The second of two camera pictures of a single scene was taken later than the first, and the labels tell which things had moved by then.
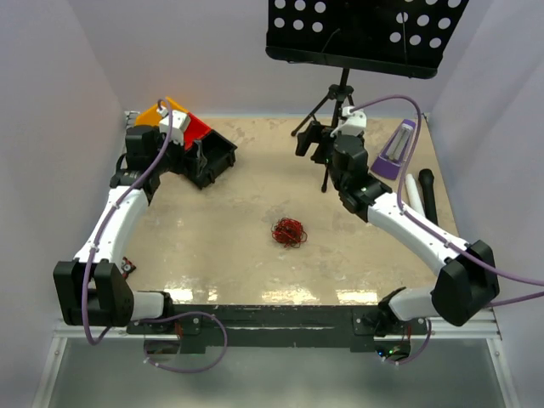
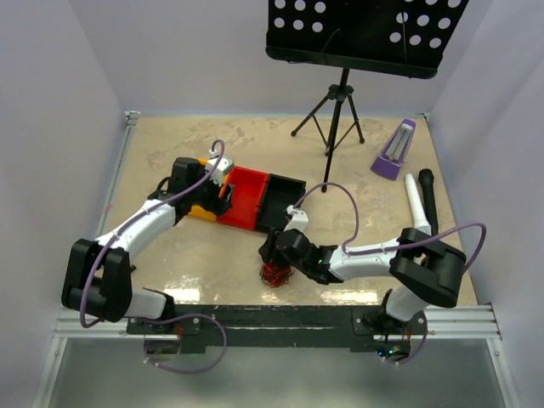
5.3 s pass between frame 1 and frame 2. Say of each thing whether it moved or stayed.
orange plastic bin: moved
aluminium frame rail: stayed
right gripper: moved
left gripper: moved
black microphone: stayed
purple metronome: stayed
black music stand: stayed
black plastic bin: moved
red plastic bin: moved
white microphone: stayed
